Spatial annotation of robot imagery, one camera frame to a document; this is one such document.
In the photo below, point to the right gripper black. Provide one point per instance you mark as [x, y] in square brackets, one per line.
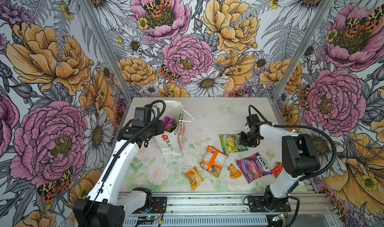
[242, 141]

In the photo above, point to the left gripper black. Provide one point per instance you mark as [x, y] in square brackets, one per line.
[160, 130]

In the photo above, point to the green Fox's lemon candy bag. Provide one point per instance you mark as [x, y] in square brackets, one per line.
[231, 143]

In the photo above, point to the purple raisin snack bag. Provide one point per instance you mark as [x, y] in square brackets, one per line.
[169, 124]

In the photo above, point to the white paper gift bag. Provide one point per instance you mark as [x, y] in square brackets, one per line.
[172, 143]

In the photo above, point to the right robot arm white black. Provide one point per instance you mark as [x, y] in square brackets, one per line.
[299, 158]

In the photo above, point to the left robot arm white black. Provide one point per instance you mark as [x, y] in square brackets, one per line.
[102, 207]

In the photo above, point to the purple Fox's berries candy bag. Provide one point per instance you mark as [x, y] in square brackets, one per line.
[253, 167]

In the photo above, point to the orange Fox's fruits candy bag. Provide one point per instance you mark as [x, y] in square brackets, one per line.
[213, 161]

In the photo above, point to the small orange candy packet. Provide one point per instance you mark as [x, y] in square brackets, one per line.
[234, 173]

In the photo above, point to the small red snack packet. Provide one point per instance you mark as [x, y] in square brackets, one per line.
[276, 171]

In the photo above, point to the floral table mat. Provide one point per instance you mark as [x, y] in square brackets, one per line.
[154, 170]

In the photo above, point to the small orange yellow snack packet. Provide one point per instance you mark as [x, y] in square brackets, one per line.
[194, 177]

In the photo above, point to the green circuit board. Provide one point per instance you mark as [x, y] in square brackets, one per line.
[278, 218]

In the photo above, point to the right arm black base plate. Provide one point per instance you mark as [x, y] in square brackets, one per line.
[262, 204]

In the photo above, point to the aluminium front rail frame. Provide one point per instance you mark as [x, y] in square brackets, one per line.
[209, 204]

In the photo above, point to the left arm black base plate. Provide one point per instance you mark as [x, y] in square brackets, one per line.
[158, 206]

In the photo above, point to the white slotted cable duct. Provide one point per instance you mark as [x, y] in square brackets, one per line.
[197, 221]

